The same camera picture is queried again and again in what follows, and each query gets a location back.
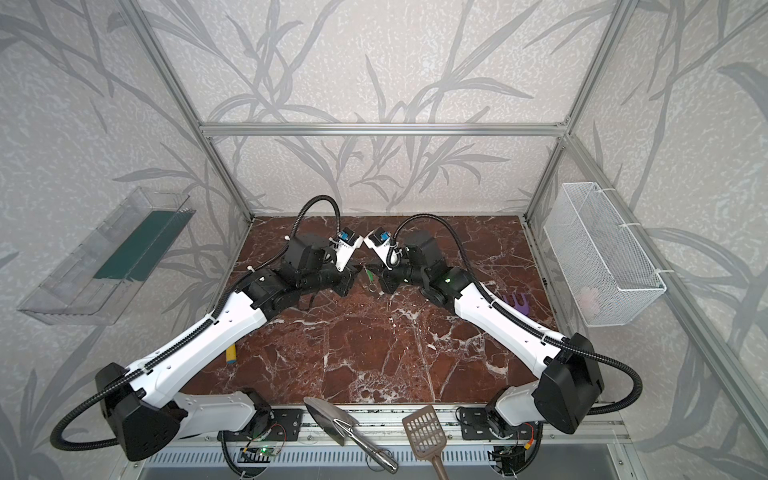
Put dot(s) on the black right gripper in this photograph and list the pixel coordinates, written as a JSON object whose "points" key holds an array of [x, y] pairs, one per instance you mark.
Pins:
{"points": [[390, 279]]}

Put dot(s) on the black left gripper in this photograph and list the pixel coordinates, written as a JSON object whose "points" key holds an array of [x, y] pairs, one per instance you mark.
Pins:
{"points": [[346, 278]]}

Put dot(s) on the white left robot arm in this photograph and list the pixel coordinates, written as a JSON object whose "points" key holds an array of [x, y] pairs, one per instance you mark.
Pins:
{"points": [[150, 411]]}

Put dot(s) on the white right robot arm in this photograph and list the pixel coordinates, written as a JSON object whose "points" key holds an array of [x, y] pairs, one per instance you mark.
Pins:
{"points": [[566, 385]]}

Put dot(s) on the green yellow garden spade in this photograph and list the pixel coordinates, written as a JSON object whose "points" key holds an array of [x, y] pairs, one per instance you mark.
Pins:
{"points": [[231, 354]]}

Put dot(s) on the steel garden trowel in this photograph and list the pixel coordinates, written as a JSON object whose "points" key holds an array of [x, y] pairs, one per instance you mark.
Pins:
{"points": [[339, 425]]}

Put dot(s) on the brown slotted scoop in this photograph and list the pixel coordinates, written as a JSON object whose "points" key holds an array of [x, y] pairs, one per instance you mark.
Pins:
{"points": [[427, 438]]}

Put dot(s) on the pink object in basket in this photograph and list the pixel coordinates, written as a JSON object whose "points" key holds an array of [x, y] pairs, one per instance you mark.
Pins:
{"points": [[589, 303]]}

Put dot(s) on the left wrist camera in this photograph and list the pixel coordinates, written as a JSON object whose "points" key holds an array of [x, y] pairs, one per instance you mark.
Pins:
{"points": [[346, 244]]}

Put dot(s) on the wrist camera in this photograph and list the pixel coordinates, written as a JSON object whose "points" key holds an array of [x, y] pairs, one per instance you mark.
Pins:
{"points": [[346, 244], [381, 243]]}

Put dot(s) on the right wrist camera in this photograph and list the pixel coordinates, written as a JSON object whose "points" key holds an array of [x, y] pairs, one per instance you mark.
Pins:
{"points": [[381, 243]]}

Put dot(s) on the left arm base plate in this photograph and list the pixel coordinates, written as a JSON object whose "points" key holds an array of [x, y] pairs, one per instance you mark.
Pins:
{"points": [[284, 425]]}

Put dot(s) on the aluminium frame crossbar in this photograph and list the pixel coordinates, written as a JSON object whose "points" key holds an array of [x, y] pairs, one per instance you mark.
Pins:
{"points": [[382, 129]]}

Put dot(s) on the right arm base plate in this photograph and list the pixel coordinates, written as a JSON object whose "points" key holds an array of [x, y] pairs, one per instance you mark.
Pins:
{"points": [[475, 424]]}

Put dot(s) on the white wire mesh basket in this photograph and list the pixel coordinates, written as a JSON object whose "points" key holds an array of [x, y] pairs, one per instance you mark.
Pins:
{"points": [[596, 247]]}

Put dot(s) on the aluminium frame post left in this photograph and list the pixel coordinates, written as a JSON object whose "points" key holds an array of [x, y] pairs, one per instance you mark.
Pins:
{"points": [[139, 23]]}

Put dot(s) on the aluminium frame post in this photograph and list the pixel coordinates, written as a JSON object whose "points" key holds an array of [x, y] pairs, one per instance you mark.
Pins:
{"points": [[616, 26], [139, 23]]}

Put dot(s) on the clear plastic wall bin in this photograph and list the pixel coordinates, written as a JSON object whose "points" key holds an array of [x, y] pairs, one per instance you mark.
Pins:
{"points": [[95, 283]]}

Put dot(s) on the aluminium frame post right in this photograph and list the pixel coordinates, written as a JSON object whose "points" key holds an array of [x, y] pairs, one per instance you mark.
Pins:
{"points": [[616, 26]]}

